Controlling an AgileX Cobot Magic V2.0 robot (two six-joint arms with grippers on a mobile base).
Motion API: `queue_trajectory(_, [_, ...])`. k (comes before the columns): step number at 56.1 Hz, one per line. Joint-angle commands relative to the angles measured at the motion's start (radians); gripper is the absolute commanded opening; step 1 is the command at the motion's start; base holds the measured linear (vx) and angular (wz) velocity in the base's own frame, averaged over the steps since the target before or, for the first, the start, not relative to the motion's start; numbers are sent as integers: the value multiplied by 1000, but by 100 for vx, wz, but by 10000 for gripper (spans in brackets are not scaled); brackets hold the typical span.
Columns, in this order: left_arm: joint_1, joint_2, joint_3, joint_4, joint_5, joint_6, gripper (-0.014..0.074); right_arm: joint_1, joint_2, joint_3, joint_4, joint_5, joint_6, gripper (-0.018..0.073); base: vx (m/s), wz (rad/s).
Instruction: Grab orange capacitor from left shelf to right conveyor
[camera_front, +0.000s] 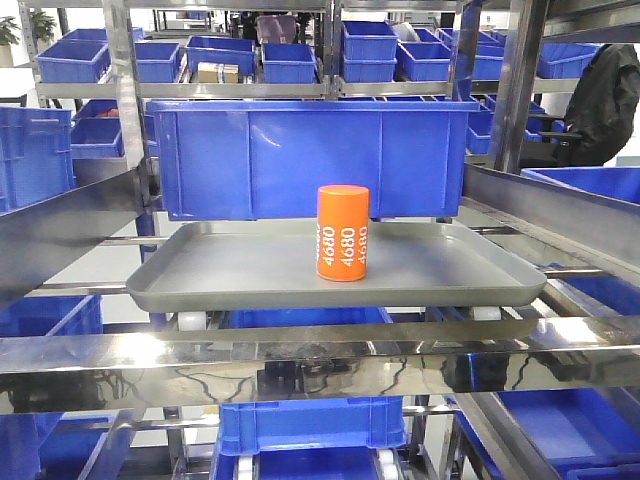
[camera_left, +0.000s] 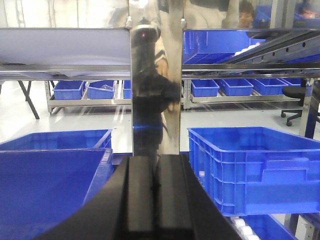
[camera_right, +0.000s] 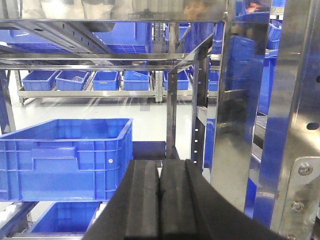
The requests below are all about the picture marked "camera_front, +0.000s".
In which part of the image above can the orange cylindrical capacitor 4680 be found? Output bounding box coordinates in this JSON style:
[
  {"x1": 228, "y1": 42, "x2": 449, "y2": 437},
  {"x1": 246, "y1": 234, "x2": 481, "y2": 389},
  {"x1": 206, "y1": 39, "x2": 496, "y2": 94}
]
[{"x1": 316, "y1": 184, "x2": 370, "y2": 282}]

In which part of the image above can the stainless steel shelf rack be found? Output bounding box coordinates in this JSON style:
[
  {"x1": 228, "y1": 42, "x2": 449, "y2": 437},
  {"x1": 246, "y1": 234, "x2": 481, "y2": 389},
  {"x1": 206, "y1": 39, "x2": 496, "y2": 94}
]
[{"x1": 0, "y1": 0, "x2": 640, "y2": 480}]

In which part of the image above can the grey metal tray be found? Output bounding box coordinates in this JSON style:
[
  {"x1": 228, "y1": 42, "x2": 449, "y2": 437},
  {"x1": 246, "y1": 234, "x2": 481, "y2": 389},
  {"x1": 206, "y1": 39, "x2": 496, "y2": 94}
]
[{"x1": 126, "y1": 221, "x2": 547, "y2": 312}]

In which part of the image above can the large blue plastic bin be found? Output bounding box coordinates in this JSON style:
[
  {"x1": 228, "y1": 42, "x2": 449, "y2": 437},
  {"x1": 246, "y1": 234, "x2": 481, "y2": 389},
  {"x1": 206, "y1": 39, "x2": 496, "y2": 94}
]
[{"x1": 147, "y1": 99, "x2": 478, "y2": 220}]

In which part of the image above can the cardboard box in bin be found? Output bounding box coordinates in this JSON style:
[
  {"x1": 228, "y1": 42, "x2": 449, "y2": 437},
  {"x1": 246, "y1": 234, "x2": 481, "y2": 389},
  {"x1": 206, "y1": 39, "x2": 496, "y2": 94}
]
[{"x1": 197, "y1": 62, "x2": 240, "y2": 84}]

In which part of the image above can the black jacket on chair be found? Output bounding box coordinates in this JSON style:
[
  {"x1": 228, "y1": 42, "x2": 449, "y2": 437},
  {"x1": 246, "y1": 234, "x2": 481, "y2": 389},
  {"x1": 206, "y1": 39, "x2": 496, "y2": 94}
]
[{"x1": 554, "y1": 44, "x2": 639, "y2": 167}]

